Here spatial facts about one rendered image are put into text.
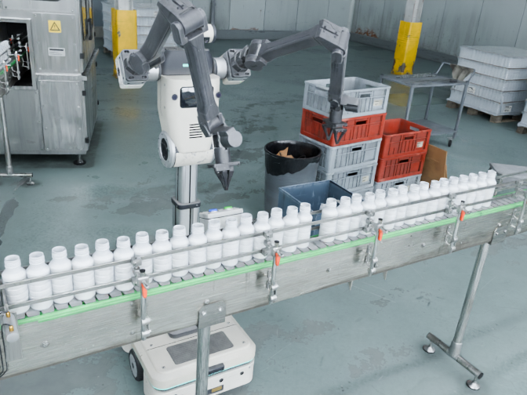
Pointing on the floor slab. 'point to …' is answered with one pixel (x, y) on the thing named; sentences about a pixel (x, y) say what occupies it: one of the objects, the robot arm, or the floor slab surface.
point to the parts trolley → (430, 98)
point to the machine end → (52, 77)
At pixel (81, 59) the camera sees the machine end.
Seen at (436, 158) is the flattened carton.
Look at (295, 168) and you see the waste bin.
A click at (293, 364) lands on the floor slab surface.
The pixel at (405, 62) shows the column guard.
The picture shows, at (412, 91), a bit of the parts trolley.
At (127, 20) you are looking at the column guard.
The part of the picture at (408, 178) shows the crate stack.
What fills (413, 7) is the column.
